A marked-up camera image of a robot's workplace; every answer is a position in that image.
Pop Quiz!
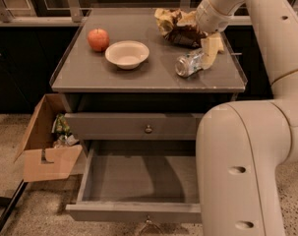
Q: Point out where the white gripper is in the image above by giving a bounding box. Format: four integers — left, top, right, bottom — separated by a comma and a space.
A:
196, 0, 231, 70

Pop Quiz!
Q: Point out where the silver 7up can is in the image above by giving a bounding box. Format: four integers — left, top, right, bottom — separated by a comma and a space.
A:
175, 49, 204, 78

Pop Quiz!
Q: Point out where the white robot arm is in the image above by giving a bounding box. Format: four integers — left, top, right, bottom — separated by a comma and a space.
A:
196, 0, 298, 236

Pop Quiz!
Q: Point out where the grey drawer cabinet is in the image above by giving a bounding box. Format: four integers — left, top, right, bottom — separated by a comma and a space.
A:
49, 7, 248, 225

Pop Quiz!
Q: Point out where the round brass drawer knob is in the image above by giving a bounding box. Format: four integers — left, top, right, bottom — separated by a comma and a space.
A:
145, 125, 153, 134

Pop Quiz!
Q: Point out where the closed grey top drawer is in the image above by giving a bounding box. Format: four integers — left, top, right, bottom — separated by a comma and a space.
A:
65, 112, 203, 141

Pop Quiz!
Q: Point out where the open grey middle drawer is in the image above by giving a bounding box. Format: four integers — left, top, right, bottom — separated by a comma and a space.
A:
67, 141, 201, 223

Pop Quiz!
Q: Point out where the brown chip bag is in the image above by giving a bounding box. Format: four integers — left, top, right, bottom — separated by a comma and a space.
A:
154, 8, 208, 48

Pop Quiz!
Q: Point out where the white paper bowl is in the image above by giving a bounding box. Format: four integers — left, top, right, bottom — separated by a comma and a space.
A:
105, 40, 149, 70

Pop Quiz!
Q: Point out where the red apple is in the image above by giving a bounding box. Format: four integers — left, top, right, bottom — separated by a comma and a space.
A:
88, 29, 109, 52

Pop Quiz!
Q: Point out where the green snack packet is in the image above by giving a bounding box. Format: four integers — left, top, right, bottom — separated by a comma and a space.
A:
52, 113, 71, 136

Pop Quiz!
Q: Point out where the crumpled clear wrapper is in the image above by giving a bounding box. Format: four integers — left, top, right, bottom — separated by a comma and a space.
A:
53, 135, 79, 148

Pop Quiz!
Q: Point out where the cardboard box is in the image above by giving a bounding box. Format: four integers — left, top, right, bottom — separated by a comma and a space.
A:
15, 93, 83, 182

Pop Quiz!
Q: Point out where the black metal floor bar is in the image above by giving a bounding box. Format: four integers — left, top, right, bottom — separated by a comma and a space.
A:
0, 180, 28, 233

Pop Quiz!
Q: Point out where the brass bottom drawer handle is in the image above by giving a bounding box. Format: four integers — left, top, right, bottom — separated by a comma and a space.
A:
138, 215, 163, 236

